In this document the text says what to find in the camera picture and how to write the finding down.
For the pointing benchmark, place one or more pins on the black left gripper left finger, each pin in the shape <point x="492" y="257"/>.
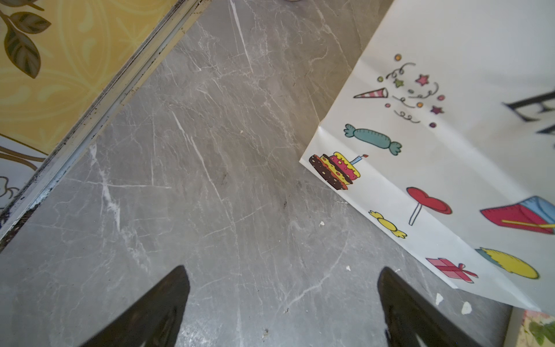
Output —
<point x="153" y="320"/>

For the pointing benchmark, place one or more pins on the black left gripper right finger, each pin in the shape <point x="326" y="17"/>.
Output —
<point x="413" y="321"/>

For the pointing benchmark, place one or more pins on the white printed paper bag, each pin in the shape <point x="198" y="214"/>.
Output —
<point x="443" y="136"/>

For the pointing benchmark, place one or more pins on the floral rectangular tray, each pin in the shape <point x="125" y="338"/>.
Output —
<point x="529" y="328"/>

